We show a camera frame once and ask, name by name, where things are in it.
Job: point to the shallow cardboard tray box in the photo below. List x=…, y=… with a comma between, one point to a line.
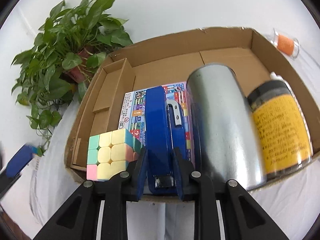
x=171, y=59

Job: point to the orange label clear jar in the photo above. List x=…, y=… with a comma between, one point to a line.
x=286, y=44

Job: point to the blue stapler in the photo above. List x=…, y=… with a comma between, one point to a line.
x=161, y=139

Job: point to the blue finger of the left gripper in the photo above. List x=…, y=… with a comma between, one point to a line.
x=16, y=164

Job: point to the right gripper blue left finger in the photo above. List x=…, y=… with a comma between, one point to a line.
x=77, y=218

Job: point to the silver metal tin can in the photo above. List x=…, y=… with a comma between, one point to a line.
x=226, y=138

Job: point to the colourful board game box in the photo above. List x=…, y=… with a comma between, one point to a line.
x=132, y=114

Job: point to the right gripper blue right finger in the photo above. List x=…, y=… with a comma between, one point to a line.
x=231, y=214

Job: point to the small blue white box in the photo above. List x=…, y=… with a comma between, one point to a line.
x=39, y=151

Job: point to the white spray bottle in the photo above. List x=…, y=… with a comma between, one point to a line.
x=274, y=76

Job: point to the yellow label glass jar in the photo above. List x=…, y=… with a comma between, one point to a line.
x=284, y=136

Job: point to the pastel rubiks cube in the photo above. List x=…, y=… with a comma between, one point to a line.
x=110, y=153

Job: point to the green potted plant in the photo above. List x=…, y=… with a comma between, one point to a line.
x=68, y=50

